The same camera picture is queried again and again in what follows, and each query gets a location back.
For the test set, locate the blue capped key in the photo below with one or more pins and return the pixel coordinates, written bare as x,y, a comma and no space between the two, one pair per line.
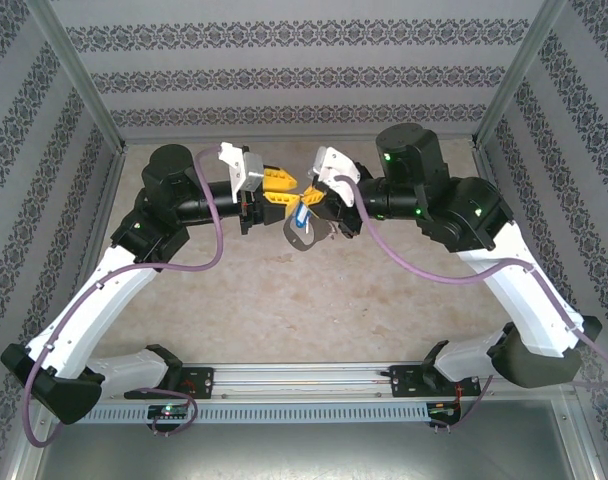
300,219

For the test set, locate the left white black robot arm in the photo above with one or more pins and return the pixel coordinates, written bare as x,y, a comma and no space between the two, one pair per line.
94,305

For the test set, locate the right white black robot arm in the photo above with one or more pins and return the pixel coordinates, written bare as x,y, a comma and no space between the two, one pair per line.
524,300

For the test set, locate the small circuit board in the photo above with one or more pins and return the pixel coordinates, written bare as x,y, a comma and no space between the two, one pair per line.
168,411
443,410

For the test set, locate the grey metal sheet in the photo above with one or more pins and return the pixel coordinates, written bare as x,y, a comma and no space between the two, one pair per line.
304,455

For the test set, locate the aluminium back rail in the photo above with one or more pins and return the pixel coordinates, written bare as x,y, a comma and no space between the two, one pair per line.
284,139

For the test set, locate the aluminium frame post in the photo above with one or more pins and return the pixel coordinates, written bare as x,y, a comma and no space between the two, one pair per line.
519,75
74,75

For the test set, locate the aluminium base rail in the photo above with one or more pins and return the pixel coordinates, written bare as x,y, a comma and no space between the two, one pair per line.
304,380

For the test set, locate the aluminium side rail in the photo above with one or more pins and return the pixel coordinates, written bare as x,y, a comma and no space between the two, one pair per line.
551,277

